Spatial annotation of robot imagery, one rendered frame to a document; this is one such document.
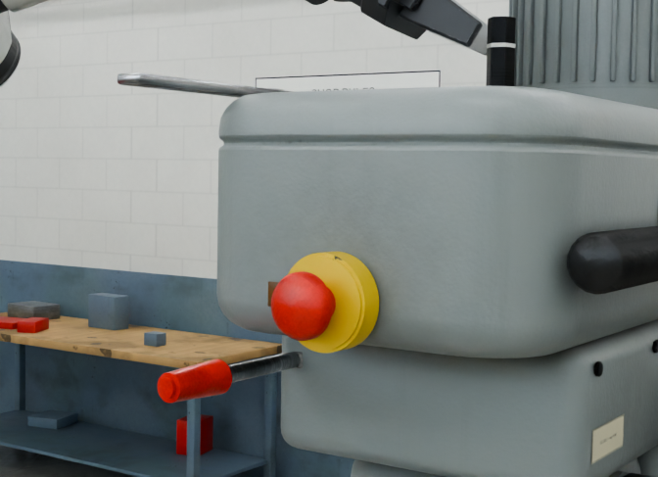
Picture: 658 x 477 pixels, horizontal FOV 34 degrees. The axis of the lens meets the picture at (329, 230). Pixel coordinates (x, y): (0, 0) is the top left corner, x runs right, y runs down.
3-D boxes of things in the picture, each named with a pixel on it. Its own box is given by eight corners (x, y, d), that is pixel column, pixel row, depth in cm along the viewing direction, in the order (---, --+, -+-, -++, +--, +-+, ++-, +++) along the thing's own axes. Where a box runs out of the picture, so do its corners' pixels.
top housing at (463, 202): (538, 373, 60) (546, 79, 59) (177, 328, 74) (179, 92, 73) (745, 299, 99) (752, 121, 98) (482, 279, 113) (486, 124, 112)
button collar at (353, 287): (361, 358, 64) (363, 256, 63) (279, 348, 67) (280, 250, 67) (380, 354, 65) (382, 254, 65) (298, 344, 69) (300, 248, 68)
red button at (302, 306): (318, 346, 62) (320, 275, 61) (262, 339, 64) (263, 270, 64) (351, 339, 64) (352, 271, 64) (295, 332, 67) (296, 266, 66)
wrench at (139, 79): (151, 83, 66) (151, 70, 66) (104, 85, 69) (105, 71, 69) (363, 107, 87) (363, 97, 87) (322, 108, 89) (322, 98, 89)
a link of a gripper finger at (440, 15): (466, 55, 83) (399, 16, 84) (488, 17, 82) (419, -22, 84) (460, 52, 81) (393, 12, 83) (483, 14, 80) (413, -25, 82)
